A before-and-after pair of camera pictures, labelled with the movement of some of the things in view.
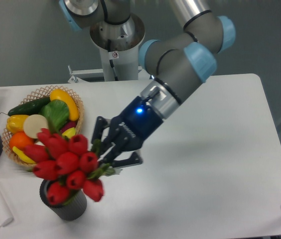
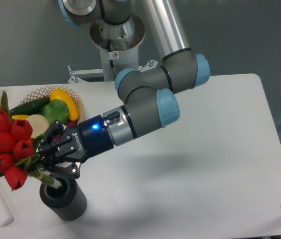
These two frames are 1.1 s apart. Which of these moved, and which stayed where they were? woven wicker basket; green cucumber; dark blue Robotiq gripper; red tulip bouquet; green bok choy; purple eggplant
Moved: red tulip bouquet; dark blue Robotiq gripper
Stayed: purple eggplant; green cucumber; green bok choy; woven wicker basket
